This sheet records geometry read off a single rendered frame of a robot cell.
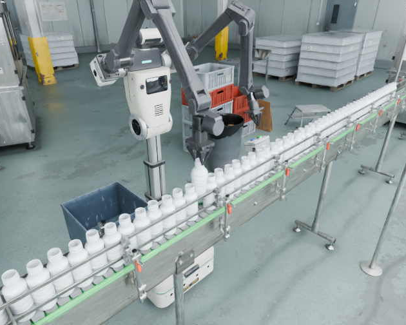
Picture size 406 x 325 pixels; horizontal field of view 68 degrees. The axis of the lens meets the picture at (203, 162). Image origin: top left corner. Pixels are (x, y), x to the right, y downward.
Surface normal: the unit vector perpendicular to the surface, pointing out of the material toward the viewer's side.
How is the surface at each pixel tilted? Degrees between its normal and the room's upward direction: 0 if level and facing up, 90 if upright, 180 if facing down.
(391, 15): 90
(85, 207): 90
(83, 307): 90
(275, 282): 0
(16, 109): 90
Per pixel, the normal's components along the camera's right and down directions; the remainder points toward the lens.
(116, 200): 0.70, 0.33
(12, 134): 0.44, 0.42
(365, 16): -0.72, 0.33
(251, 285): 0.00, -0.88
